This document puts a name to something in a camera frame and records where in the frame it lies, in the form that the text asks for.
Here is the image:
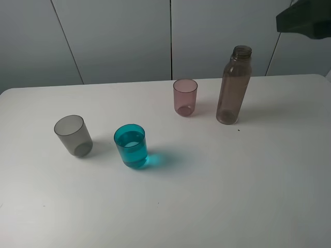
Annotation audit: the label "brown translucent plastic bottle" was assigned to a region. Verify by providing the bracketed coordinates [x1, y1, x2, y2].
[216, 45, 252, 125]

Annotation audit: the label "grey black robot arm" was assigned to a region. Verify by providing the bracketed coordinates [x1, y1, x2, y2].
[276, 0, 330, 40]

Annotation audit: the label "teal translucent plastic cup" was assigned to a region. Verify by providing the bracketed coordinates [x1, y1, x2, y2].
[114, 123, 148, 169]

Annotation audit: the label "pink translucent plastic cup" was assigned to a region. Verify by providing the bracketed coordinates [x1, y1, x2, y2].
[173, 79, 198, 117]

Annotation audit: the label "grey translucent plastic cup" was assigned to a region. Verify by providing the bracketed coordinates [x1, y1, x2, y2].
[54, 115, 93, 158]

